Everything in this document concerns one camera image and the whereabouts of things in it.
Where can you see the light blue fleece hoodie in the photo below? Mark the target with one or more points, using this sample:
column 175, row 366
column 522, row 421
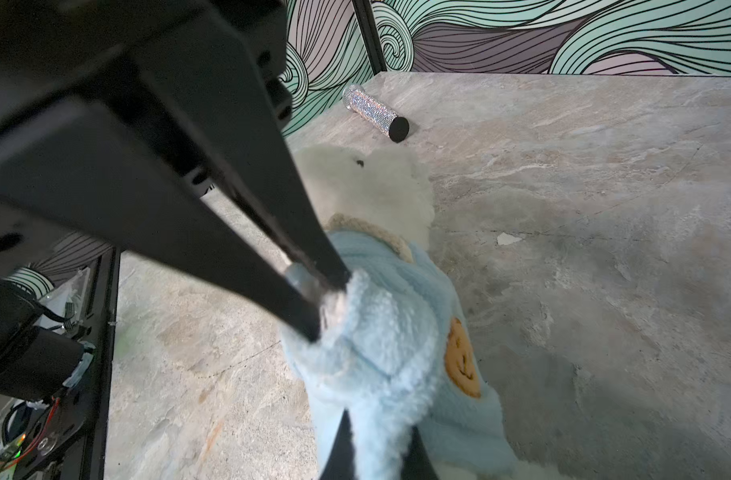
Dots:
column 398, row 360

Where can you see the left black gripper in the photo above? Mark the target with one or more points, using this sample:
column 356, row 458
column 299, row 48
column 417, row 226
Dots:
column 85, row 145

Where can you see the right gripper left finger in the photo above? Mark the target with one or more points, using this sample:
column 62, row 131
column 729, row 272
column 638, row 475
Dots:
column 341, row 462

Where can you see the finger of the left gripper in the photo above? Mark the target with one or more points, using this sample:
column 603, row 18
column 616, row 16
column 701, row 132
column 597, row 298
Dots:
column 218, row 77

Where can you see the glass tube with sprinkles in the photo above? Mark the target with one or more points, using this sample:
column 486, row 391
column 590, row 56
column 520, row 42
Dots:
column 383, row 117

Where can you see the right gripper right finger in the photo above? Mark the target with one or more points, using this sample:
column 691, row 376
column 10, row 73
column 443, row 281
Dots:
column 416, row 463

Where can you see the white teddy bear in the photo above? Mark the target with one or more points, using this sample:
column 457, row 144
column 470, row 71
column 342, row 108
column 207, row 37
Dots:
column 385, row 194

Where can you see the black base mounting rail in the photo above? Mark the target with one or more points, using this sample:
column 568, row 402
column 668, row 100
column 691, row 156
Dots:
column 76, row 437

